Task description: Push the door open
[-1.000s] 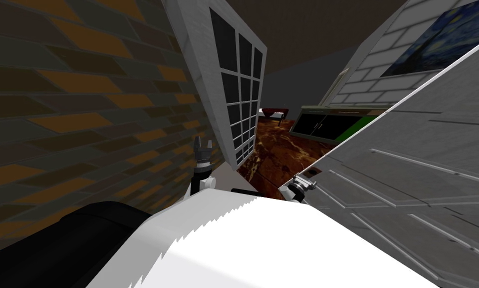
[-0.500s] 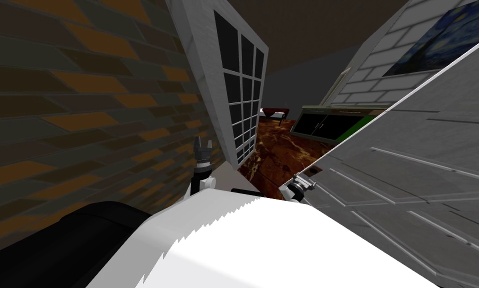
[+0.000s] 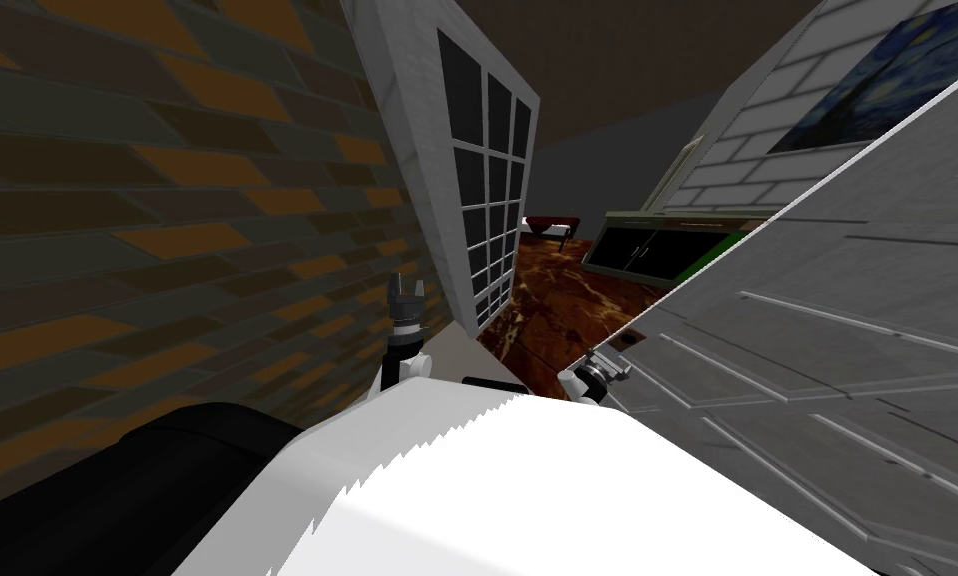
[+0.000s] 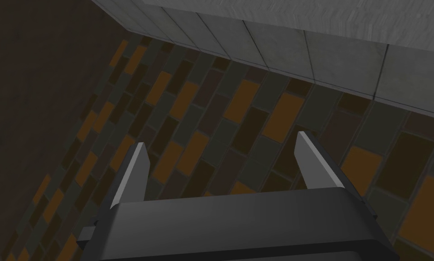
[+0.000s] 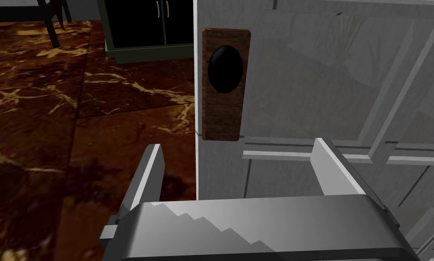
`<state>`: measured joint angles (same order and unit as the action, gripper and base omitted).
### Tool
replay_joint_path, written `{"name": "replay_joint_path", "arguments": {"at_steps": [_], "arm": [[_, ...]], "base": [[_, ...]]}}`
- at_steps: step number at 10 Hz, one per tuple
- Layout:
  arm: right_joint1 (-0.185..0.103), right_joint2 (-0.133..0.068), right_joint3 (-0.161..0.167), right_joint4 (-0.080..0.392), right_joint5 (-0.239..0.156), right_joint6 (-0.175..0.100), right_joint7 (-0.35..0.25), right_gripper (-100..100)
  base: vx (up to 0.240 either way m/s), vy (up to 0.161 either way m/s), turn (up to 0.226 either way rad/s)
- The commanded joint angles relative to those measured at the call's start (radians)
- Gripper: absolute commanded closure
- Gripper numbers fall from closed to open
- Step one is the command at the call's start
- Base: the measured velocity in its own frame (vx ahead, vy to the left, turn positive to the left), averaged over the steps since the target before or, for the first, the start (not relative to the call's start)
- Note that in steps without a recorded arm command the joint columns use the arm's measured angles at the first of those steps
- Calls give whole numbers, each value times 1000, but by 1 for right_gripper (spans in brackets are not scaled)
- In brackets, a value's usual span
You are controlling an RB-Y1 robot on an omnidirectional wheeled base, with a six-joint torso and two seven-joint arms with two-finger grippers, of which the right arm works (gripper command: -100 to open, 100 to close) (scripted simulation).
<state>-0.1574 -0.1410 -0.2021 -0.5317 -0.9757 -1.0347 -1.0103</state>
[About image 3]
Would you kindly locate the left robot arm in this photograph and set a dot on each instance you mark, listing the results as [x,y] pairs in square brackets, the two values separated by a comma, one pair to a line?
[111,496]

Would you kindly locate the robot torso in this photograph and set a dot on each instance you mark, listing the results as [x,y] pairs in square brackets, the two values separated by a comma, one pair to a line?
[527,488]

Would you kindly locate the white framed window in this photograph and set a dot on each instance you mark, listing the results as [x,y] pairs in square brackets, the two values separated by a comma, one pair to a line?
[415,120]

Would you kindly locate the dark red small table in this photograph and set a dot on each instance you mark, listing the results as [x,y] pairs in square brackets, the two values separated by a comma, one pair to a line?
[551,223]

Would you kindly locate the green dark cabinet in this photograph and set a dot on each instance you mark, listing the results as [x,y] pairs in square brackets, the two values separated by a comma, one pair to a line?
[655,250]

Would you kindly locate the grey panelled door leaf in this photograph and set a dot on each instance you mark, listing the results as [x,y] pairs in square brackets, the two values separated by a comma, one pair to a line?
[847,360]

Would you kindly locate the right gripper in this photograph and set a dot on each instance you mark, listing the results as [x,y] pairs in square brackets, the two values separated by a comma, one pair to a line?
[609,368]

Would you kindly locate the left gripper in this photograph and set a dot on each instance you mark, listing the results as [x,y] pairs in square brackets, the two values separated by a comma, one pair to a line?
[405,310]

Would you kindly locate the blue painting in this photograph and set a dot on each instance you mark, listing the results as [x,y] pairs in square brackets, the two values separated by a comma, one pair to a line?
[887,80]

